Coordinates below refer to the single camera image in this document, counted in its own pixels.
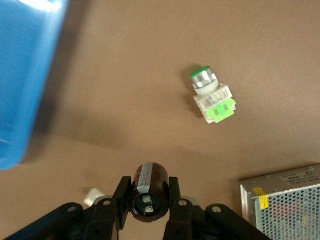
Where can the blue plastic tray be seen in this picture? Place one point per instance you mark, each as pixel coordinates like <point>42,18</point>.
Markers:
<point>22,75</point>

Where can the large white curved clamp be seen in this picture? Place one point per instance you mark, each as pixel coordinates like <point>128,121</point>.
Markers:
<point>91,196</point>

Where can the green push button switch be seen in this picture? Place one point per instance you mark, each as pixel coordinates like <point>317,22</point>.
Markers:
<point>212,100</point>

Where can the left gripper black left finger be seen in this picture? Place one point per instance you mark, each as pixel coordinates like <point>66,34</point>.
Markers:
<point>105,217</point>

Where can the dark cylindrical capacitor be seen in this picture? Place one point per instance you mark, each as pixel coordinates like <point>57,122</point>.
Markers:
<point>155,185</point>

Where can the brown table mat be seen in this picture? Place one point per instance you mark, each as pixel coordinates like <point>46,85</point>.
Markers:
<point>150,62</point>

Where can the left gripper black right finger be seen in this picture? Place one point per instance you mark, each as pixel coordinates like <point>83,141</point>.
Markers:
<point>185,220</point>

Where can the metal mesh power supply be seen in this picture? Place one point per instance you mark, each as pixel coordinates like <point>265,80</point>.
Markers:
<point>287,207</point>

